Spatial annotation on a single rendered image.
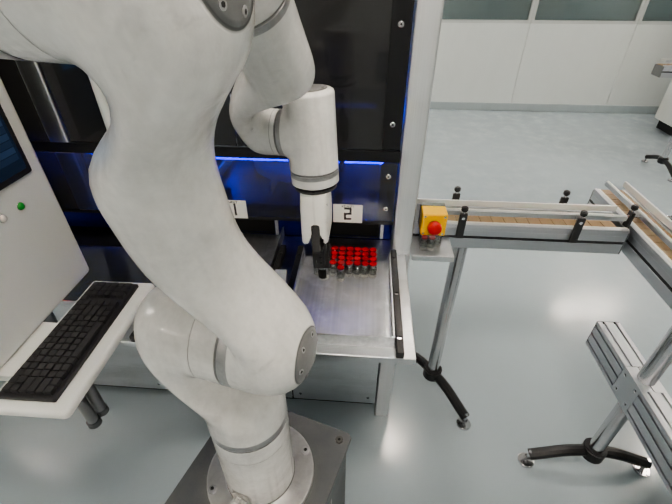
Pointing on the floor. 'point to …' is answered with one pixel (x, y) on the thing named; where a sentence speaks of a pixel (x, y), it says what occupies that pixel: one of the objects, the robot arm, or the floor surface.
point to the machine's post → (412, 149)
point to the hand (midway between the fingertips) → (321, 255)
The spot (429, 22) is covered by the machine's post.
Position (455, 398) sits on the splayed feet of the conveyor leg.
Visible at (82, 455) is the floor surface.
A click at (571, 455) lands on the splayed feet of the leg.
